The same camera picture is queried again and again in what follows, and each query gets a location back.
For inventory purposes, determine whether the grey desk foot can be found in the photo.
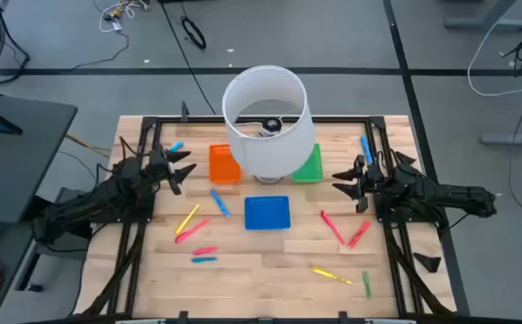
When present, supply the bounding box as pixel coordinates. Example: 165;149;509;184
480;123;522;148
444;0;522;32

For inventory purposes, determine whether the white floor cable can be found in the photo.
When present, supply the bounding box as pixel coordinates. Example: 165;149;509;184
466;8;522;98

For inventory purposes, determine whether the white yellow cable bundle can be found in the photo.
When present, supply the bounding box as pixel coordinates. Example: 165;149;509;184
92;0;152;33

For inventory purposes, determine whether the dark grey desk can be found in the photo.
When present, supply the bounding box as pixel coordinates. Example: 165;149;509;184
0;92;78;226

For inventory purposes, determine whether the green marker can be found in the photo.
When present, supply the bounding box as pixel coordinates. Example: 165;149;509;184
361;270;374;300

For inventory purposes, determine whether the pink red marker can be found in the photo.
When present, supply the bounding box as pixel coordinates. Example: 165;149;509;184
347;219;372;249
319;210;347;246
175;218;211;245

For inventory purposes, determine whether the black coiled cable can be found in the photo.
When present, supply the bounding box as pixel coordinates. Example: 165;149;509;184
180;15;208;50

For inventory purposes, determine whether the black aluminium table frame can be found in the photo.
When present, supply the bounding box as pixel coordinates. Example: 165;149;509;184
74;114;458;324

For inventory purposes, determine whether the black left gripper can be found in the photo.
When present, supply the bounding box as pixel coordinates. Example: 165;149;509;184
148;148;198;184

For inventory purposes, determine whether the white shade silver lamp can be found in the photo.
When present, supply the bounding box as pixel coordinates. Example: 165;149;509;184
221;65;317;185

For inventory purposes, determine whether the black spare finger piece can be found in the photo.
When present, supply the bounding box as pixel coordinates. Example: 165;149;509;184
394;150;418;166
412;251;443;275

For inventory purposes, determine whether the blue marker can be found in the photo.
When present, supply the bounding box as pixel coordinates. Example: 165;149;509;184
361;135;374;166
210;188;231;219

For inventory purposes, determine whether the green plastic basket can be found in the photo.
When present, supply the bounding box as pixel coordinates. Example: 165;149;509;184
290;142;325;185

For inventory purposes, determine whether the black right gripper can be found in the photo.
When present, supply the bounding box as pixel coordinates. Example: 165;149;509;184
331;155;387;200

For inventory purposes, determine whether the orange plastic basket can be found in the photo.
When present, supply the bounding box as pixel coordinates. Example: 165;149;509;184
208;143;243;185

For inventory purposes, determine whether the blue plastic basket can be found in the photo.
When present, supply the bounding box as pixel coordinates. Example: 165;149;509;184
243;195;292;231

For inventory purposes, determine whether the yellow marker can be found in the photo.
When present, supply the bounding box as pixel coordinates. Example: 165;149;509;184
310;266;354;285
175;203;201;237

